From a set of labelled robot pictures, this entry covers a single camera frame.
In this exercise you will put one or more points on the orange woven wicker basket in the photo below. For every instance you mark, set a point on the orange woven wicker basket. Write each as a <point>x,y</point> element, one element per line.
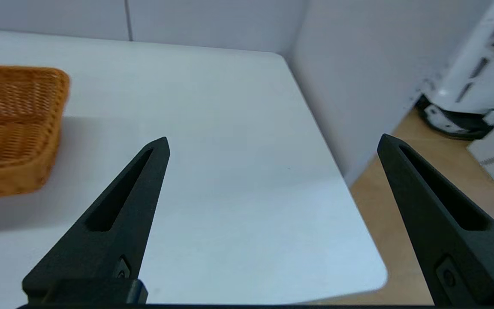
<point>15,128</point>

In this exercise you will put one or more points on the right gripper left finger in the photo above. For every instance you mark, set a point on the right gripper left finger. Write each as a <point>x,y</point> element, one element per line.
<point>114,231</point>

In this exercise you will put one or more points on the white robot with black base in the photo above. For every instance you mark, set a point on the white robot with black base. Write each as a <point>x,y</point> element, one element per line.
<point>474,73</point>

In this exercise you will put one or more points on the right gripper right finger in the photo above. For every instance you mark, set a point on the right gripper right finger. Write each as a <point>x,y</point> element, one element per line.
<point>448,231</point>

